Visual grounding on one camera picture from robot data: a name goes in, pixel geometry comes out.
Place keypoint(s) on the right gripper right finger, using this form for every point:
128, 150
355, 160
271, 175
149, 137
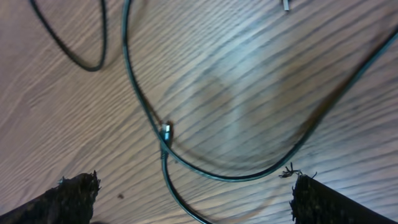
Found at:
315, 203

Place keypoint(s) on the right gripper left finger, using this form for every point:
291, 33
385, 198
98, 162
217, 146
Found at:
71, 201

